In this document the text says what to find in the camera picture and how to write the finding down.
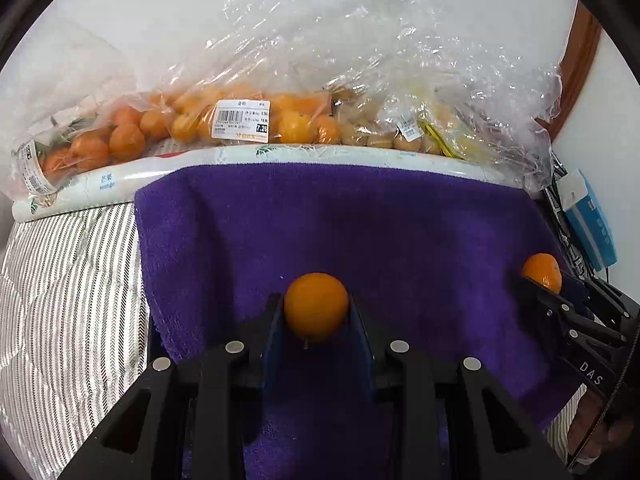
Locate purple towel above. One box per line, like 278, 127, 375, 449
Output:
134, 162, 583, 480

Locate striped grey blanket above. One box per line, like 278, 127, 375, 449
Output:
0, 201, 156, 480

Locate small round orange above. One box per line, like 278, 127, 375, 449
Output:
521, 253, 564, 295

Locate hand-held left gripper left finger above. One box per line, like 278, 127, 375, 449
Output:
62, 292, 288, 480

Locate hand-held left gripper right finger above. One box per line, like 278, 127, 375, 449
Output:
347, 291, 573, 480

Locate brown wooden door frame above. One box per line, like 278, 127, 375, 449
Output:
547, 0, 603, 147

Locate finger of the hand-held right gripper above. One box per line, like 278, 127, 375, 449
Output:
510, 276, 628, 357
559, 272, 640, 332

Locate clear bag of brown fruits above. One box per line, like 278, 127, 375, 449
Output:
327, 77, 453, 157

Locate clear bag of yellow fruits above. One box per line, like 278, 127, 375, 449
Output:
395, 0, 568, 196

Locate clear bag of oranges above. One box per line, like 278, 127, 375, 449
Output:
150, 77, 346, 148

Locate white printed rolled mat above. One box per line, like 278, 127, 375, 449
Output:
11, 142, 526, 223

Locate person's right hand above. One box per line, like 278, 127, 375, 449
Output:
567, 392, 637, 475

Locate smooth medium orange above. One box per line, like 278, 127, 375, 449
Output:
283, 272, 350, 343

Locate black wire rack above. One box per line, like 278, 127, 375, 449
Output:
542, 152, 613, 291

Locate blue white tissue packet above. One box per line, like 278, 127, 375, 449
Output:
556, 168, 620, 272

